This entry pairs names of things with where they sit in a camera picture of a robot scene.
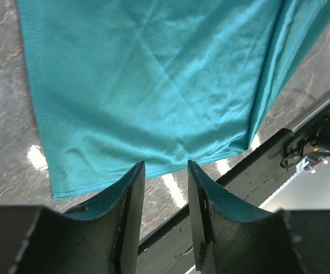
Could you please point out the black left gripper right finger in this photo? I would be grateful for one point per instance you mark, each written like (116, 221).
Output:
(232, 236)

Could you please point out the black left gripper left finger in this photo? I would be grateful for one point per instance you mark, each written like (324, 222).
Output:
(100, 235)

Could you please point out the teal satin napkin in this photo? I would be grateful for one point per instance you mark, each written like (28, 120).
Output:
(114, 83)

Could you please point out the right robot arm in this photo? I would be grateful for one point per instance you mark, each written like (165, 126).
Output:
(312, 141)

